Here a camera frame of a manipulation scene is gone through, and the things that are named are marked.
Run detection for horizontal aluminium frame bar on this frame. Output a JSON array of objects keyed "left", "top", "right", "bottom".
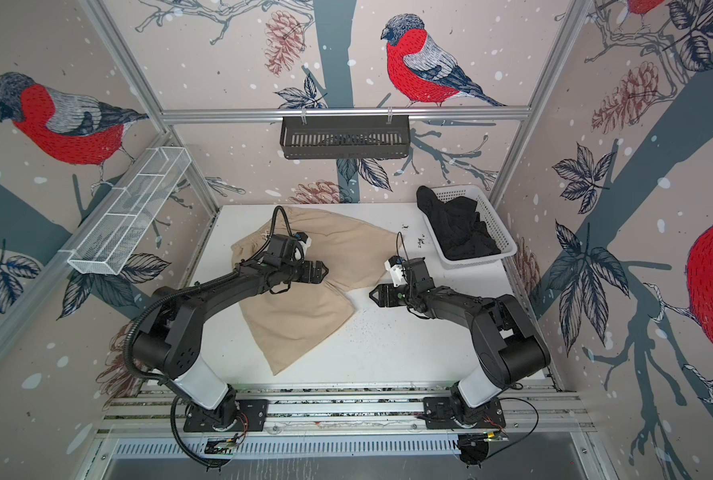
[{"left": 160, "top": 106, "right": 532, "bottom": 125}]

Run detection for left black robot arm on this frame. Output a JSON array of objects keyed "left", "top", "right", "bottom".
[{"left": 122, "top": 233, "right": 330, "bottom": 412}]

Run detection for black shorts in basket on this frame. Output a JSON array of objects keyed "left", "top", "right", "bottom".
[{"left": 416, "top": 186, "right": 501, "bottom": 261}]

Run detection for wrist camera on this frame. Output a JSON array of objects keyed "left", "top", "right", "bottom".
[
  {"left": 294, "top": 232, "right": 312, "bottom": 250},
  {"left": 384, "top": 255, "right": 406, "bottom": 287}
]

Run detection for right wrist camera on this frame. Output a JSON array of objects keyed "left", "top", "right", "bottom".
[{"left": 384, "top": 255, "right": 406, "bottom": 287}]

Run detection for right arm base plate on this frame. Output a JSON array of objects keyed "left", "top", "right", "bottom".
[{"left": 416, "top": 396, "right": 506, "bottom": 430}]

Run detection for white wire mesh shelf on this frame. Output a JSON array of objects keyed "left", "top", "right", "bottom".
[{"left": 68, "top": 146, "right": 192, "bottom": 275}]

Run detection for beige drawstring shorts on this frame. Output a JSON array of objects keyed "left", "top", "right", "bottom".
[{"left": 229, "top": 205, "right": 400, "bottom": 377}]

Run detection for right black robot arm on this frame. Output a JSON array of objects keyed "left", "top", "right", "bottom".
[{"left": 369, "top": 256, "right": 550, "bottom": 426}]

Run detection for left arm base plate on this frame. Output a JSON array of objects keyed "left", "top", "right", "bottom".
[{"left": 184, "top": 399, "right": 270, "bottom": 433}]

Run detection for aluminium mounting rail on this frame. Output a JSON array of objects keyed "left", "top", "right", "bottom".
[{"left": 98, "top": 382, "right": 597, "bottom": 435}]

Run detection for white plastic laundry basket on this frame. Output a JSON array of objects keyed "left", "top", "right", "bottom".
[{"left": 420, "top": 185, "right": 517, "bottom": 268}]

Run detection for black hanging wire basket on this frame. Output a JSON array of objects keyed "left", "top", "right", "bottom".
[{"left": 280, "top": 116, "right": 410, "bottom": 160}]

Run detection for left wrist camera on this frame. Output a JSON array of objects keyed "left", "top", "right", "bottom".
[{"left": 294, "top": 232, "right": 312, "bottom": 250}]

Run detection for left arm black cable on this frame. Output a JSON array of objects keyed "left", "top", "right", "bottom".
[{"left": 121, "top": 205, "right": 298, "bottom": 470}]

